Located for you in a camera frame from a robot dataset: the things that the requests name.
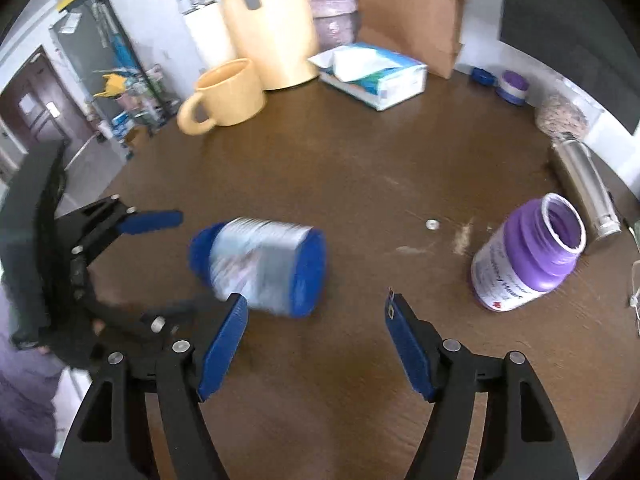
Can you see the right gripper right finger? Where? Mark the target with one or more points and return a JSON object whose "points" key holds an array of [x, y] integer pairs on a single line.
{"points": [[522, 438]]}

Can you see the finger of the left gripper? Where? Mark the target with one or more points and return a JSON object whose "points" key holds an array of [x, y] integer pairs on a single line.
{"points": [[204, 321], [136, 223]]}

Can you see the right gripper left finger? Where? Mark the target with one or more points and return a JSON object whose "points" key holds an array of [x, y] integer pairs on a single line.
{"points": [[181, 355]]}

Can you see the blue supplement bottle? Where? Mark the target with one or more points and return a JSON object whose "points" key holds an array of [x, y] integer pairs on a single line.
{"points": [[277, 267]]}

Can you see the yellow ceramic mug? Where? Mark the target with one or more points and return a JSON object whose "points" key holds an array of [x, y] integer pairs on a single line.
{"points": [[224, 96]]}

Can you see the purple supplement bottle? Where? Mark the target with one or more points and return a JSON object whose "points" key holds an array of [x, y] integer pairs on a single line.
{"points": [[529, 255]]}

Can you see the white insulated bottle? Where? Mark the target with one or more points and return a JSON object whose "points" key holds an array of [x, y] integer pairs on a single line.
{"points": [[206, 26]]}

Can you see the yellow thermos jug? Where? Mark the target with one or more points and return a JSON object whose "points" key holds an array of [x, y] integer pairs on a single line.
{"points": [[277, 35]]}

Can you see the steel tumbler lying down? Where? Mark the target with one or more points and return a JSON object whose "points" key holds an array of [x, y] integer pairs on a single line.
{"points": [[584, 187]]}

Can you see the tissue box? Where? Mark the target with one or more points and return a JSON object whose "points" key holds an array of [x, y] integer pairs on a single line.
{"points": [[376, 76]]}

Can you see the clear jar of grains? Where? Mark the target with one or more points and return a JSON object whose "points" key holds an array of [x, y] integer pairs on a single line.
{"points": [[558, 114]]}

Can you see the brown paper bag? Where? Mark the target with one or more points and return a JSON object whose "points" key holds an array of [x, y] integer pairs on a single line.
{"points": [[427, 30]]}

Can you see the purple bottle cap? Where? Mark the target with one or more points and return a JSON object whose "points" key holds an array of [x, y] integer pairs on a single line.
{"points": [[512, 87]]}

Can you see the blue bottle cap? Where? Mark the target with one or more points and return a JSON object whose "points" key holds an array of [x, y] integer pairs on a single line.
{"points": [[483, 77]]}

